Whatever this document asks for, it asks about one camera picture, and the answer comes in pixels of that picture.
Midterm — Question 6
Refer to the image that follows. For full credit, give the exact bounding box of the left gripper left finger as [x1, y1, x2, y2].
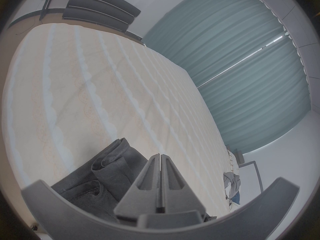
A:
[114, 154, 160, 219]

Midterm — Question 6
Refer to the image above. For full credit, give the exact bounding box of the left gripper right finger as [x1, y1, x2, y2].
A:
[161, 155, 207, 216]

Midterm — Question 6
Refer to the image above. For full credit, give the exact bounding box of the black T-shirt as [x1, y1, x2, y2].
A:
[50, 138, 150, 224]

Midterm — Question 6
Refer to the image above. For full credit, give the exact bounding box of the pile of clothes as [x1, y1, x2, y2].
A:
[223, 171, 242, 211]

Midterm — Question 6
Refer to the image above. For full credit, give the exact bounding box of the bed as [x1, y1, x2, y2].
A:
[1, 23, 264, 222]

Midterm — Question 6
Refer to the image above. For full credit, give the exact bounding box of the white printed pillow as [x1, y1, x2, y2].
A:
[226, 149, 238, 172]

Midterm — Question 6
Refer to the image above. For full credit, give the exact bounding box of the grey bedside table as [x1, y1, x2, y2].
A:
[234, 149, 244, 165]

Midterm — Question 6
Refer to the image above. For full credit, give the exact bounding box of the black dressing table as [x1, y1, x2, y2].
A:
[40, 0, 142, 33]

